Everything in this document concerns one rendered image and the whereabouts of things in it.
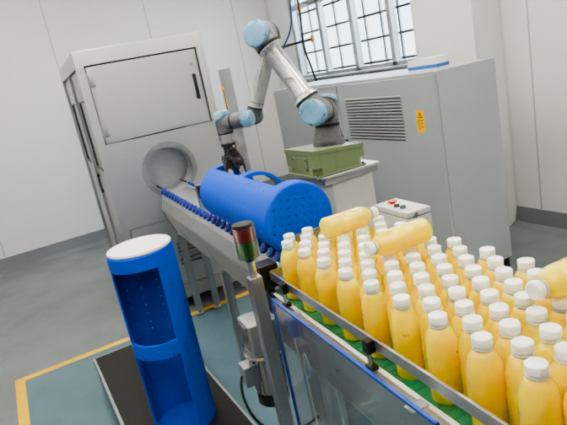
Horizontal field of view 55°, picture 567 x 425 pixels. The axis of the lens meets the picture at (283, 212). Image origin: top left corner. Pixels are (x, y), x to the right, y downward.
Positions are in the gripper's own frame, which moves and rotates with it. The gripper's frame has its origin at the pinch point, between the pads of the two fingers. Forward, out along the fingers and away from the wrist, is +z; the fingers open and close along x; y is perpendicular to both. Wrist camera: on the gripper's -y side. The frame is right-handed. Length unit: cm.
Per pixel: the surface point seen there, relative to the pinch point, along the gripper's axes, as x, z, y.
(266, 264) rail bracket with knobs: 22, 15, -77
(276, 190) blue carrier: 8, -6, -66
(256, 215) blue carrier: 15, 2, -59
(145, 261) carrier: 56, 15, -28
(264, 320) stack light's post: 38, 18, -111
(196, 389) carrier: 50, 79, -27
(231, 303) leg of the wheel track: 10, 72, 32
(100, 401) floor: 92, 113, 62
